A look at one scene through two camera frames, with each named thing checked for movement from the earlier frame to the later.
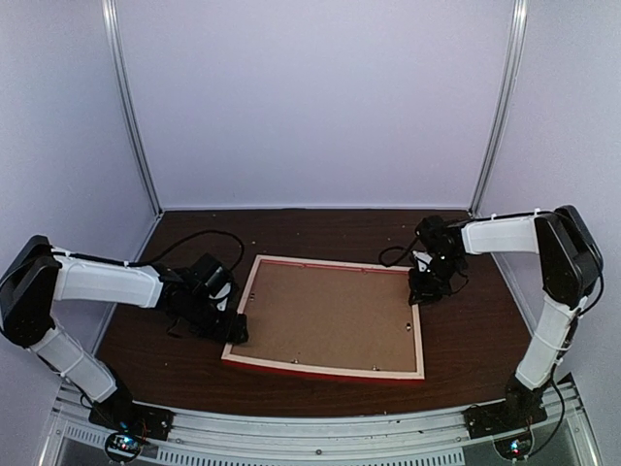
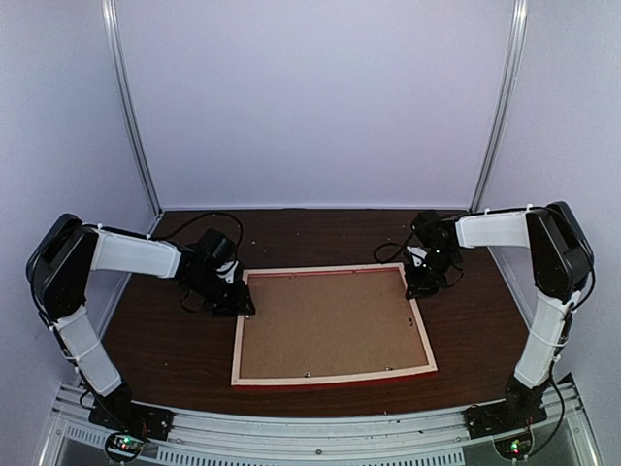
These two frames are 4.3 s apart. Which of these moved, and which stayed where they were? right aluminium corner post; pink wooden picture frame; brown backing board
Moved: pink wooden picture frame
Stayed: brown backing board; right aluminium corner post
